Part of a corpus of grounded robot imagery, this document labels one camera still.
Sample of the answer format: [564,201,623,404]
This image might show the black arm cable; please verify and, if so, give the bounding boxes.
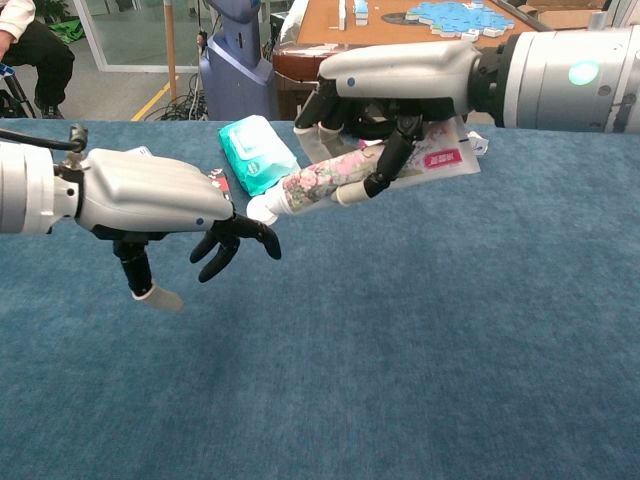
[0,123,91,167]

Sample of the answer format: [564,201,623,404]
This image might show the seated person dark trousers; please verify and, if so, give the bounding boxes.
[0,0,77,120]

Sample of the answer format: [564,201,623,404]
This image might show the floral white tube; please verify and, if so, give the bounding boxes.
[245,121,483,228]

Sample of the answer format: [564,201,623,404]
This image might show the brown cardboard box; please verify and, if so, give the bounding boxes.
[518,0,617,32]

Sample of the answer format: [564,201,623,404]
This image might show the blue mahjong tile pile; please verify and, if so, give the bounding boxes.
[404,0,517,44]

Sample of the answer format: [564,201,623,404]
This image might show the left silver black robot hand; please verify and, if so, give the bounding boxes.
[74,147,283,314]

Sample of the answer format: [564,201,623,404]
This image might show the wooden mahjong table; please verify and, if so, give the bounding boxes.
[272,0,551,122]

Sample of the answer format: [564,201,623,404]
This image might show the wooden pole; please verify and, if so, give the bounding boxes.
[163,0,179,104]

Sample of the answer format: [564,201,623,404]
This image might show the green floor object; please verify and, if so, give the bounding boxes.
[46,16,86,46]

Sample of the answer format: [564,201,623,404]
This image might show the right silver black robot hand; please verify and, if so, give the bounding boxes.
[293,39,482,207]

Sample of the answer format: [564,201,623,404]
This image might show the black stool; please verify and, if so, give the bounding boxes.
[0,62,38,120]

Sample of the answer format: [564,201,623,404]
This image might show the green wet wipes pack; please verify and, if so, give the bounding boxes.
[217,114,302,198]

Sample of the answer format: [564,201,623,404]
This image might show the black floor cables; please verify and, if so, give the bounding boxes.
[158,73,209,123]

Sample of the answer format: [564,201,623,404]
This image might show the white toothpaste carton box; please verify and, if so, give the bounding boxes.
[464,130,491,159]

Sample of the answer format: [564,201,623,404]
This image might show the black red illustrated book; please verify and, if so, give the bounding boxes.
[206,166,235,202]

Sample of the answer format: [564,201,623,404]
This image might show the purple blue robot pedestal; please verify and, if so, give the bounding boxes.
[198,0,276,122]

